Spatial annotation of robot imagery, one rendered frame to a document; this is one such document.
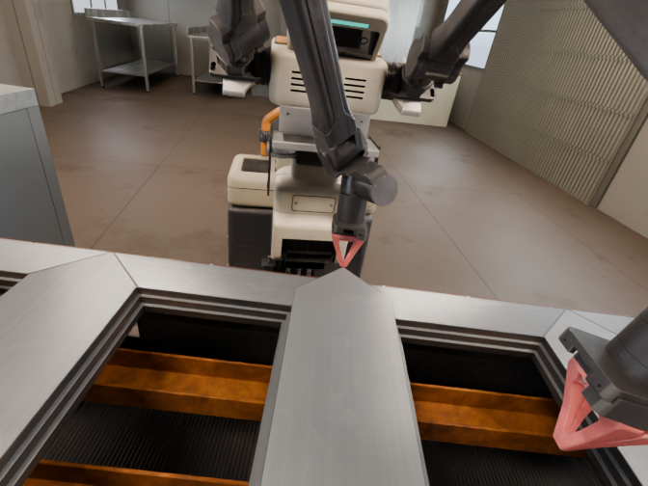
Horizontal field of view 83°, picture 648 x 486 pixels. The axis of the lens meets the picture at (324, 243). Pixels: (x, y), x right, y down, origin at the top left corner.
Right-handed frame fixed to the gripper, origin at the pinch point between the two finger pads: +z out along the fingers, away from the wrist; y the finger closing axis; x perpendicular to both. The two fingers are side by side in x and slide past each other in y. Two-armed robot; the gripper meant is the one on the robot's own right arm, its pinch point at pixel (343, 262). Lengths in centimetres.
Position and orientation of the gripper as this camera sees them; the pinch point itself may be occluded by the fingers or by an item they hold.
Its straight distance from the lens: 76.3
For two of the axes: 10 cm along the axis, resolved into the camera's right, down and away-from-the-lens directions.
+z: -1.2, 9.5, 2.9
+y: 0.1, -2.9, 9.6
